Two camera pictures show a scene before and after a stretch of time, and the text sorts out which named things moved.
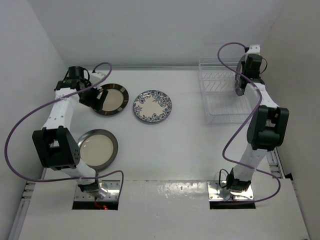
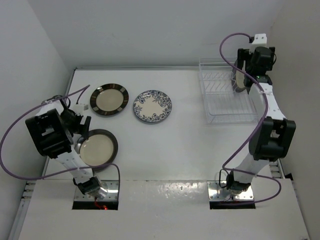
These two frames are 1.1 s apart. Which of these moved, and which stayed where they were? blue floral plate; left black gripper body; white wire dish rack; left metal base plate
Moved: left black gripper body
Stayed: white wire dish rack; blue floral plate; left metal base plate
